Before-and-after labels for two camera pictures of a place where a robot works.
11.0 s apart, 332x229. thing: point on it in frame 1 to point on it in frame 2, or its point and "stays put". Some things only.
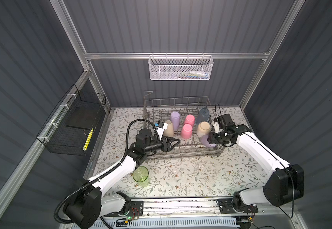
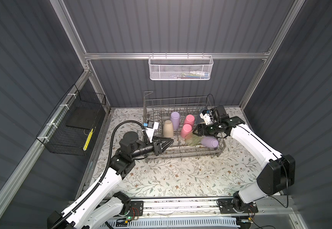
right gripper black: [212, 139] to [201, 128]
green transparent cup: [140, 175] to [192, 140]
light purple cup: [175, 118] stays put
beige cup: [169, 132] stays put
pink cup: [189, 119] stays put
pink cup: [186, 131] stays put
